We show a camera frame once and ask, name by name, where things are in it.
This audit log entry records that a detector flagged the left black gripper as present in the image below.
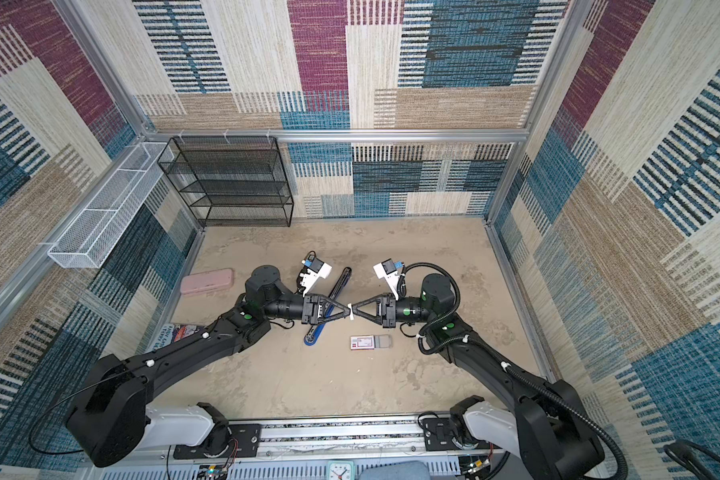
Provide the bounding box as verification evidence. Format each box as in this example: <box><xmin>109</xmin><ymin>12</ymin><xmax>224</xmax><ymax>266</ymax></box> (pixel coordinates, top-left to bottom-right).
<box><xmin>261</xmin><ymin>295</ymin><xmax>348</xmax><ymax>329</ymax></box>

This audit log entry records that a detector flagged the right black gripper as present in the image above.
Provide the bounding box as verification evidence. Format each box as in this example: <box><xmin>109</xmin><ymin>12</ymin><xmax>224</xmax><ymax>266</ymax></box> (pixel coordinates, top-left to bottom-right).
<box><xmin>351</xmin><ymin>291</ymin><xmax>435</xmax><ymax>329</ymax></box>

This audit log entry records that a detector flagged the blue stapler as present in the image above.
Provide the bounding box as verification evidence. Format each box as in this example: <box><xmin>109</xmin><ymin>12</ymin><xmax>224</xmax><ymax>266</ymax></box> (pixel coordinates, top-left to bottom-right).
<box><xmin>303</xmin><ymin>267</ymin><xmax>352</xmax><ymax>347</ymax></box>

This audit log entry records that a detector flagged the red white staples box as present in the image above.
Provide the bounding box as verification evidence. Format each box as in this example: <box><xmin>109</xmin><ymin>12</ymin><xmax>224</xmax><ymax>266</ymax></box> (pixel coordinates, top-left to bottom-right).
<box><xmin>350</xmin><ymin>335</ymin><xmax>392</xmax><ymax>351</ymax></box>

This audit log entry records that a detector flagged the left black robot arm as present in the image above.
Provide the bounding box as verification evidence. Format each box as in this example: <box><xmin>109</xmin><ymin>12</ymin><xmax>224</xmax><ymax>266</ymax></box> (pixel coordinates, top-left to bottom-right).
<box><xmin>65</xmin><ymin>261</ymin><xmax>349</xmax><ymax>468</ymax></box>

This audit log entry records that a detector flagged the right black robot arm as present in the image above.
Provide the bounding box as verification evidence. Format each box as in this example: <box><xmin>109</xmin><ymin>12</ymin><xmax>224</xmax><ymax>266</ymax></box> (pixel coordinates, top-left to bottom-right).
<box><xmin>347</xmin><ymin>268</ymin><xmax>629</xmax><ymax>479</ymax></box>

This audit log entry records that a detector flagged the pink pencil case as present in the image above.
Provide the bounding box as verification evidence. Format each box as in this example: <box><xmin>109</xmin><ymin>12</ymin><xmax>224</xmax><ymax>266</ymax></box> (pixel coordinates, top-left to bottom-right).
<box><xmin>180</xmin><ymin>268</ymin><xmax>234</xmax><ymax>296</ymax></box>

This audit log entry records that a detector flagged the small teal clock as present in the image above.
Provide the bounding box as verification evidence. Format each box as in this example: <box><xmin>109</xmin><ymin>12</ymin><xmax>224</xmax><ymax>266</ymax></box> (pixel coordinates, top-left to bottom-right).
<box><xmin>326</xmin><ymin>460</ymin><xmax>356</xmax><ymax>480</ymax></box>

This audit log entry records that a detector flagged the colourful magazine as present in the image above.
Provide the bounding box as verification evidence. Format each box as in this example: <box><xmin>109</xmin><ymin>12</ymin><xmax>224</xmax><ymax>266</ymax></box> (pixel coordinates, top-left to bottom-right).
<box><xmin>148</xmin><ymin>324</ymin><xmax>203</xmax><ymax>351</ymax></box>

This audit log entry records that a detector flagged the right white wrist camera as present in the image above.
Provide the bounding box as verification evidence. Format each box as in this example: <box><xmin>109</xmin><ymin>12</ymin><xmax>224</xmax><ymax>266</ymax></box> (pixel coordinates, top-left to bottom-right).
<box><xmin>373</xmin><ymin>259</ymin><xmax>404</xmax><ymax>300</ymax></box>

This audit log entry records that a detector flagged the aluminium mounting rail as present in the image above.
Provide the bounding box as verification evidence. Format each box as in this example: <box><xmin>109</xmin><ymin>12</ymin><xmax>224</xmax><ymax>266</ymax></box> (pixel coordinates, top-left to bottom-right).
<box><xmin>83</xmin><ymin>409</ymin><xmax>589</xmax><ymax>463</ymax></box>

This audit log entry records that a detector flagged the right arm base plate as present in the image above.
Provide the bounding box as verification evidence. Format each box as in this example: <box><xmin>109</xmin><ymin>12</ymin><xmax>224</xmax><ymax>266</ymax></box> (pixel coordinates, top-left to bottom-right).
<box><xmin>416</xmin><ymin>412</ymin><xmax>502</xmax><ymax>452</ymax></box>

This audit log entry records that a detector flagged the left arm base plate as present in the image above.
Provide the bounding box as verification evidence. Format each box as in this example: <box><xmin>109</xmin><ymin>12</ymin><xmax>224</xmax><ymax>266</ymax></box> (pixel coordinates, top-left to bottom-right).
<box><xmin>172</xmin><ymin>423</ymin><xmax>262</xmax><ymax>460</ymax></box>

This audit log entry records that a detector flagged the black wire shelf rack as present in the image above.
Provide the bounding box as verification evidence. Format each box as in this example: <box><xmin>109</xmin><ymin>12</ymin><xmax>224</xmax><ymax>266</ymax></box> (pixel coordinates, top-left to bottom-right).
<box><xmin>157</xmin><ymin>136</ymin><xmax>294</xmax><ymax>228</ymax></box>

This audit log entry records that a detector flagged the white wire mesh basket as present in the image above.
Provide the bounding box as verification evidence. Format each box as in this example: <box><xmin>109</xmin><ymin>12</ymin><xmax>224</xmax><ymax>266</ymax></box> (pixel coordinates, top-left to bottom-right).
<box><xmin>48</xmin><ymin>142</ymin><xmax>166</xmax><ymax>269</ymax></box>

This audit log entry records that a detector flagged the black cable bottom right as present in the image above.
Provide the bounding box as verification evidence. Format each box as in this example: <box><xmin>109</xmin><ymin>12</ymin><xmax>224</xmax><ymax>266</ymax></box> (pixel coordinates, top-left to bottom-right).
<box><xmin>663</xmin><ymin>439</ymin><xmax>720</xmax><ymax>480</ymax></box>

